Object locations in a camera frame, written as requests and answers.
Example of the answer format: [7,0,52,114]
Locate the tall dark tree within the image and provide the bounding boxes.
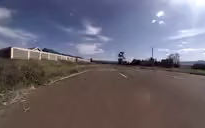
[117,51,127,65]

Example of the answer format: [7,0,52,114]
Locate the white dashed centre line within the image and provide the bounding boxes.
[118,71,128,80]

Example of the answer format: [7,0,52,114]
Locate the white edge line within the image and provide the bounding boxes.
[44,68,96,86]

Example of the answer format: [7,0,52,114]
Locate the reddish brown asphalt road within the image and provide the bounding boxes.
[0,64,205,128]

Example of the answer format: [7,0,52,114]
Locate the row of dark trees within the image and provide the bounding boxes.
[123,53,182,69]

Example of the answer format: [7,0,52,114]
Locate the building with pale gable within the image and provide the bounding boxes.
[27,46,43,52]

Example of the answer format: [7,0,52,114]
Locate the dry grass verge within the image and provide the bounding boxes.
[0,57,99,107]

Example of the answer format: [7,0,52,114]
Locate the long pale boundary wall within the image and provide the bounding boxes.
[0,46,91,64]

